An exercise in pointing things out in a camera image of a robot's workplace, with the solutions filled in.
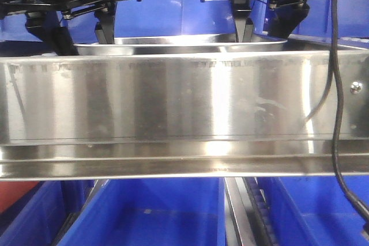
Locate blue bin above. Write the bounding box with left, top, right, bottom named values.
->
left=1, top=180, right=94, bottom=245
left=257, top=176, right=368, bottom=245
left=59, top=177, right=225, bottom=245

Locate blue lower middle bin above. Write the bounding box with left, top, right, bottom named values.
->
left=59, top=177, right=225, bottom=245

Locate black hanging cable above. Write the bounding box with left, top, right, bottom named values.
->
left=304, top=0, right=369, bottom=235

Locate silver metal tray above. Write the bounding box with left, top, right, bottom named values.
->
left=75, top=33, right=287, bottom=56

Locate panel screw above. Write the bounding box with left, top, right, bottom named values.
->
left=350, top=81, right=363, bottom=94

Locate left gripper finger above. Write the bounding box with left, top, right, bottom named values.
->
left=25, top=11, right=78, bottom=56
left=94, top=2, right=116, bottom=44

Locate blue lower right bin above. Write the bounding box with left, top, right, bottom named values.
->
left=257, top=176, right=368, bottom=245

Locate large blue upper crate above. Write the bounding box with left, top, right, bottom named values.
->
left=0, top=0, right=272, bottom=42

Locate roller track rail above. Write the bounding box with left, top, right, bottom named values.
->
left=224, top=177, right=279, bottom=245

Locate blue upper right crate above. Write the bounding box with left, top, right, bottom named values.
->
left=263, top=0, right=369, bottom=39

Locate stainless steel shelf front panel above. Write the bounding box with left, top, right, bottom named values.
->
left=0, top=50, right=369, bottom=182

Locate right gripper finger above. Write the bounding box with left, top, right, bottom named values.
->
left=268, top=2, right=310, bottom=39
left=232, top=0, right=254, bottom=42

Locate blue lower left bin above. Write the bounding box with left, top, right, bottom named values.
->
left=1, top=180, right=94, bottom=245

